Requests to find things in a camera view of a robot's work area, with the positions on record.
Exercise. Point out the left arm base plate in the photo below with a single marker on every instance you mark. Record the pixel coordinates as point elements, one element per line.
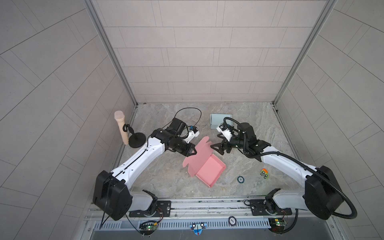
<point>162,209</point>

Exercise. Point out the blue sticker with eyes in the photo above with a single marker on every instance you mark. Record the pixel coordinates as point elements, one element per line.
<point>198,228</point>

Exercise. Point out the black round microphone stand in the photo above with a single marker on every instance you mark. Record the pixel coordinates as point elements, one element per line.
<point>136,140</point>

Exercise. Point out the pink paper box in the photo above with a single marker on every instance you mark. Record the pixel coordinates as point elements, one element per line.
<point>205,165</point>

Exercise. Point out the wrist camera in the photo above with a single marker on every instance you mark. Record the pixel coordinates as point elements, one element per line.
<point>193,132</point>
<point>224,133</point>

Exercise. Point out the round black white badge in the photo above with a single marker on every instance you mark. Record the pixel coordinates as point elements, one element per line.
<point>232,221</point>

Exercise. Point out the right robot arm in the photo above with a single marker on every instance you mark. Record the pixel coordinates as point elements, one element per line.
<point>319,188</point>

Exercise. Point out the blue poker chip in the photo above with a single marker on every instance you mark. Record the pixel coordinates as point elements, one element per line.
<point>240,179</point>

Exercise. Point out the orange green small toy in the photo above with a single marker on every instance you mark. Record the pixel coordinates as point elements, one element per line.
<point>264,173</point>

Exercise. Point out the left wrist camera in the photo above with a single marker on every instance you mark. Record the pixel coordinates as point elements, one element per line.
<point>193,132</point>

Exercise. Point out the aluminium mounting rail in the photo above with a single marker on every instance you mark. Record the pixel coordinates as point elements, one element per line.
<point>205,208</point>

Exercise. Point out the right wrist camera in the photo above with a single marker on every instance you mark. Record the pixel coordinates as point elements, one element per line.
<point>224,133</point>

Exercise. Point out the left green circuit board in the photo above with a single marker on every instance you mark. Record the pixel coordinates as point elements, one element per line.
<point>148,227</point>

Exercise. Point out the right green circuit board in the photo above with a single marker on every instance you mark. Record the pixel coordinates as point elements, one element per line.
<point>277,225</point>

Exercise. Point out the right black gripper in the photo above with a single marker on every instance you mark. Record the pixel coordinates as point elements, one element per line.
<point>221,148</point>

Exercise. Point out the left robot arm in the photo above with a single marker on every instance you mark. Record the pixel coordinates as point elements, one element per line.
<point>112,189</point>

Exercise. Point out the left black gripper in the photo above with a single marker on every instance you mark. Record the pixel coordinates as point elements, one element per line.
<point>187,152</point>

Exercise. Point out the light blue paper box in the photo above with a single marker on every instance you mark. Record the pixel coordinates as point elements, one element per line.
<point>217,119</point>

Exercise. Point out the green circuit board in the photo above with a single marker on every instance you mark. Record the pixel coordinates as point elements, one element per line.
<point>277,225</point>
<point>148,227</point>

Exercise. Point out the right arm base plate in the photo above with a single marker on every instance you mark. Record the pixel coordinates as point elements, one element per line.
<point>260,207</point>

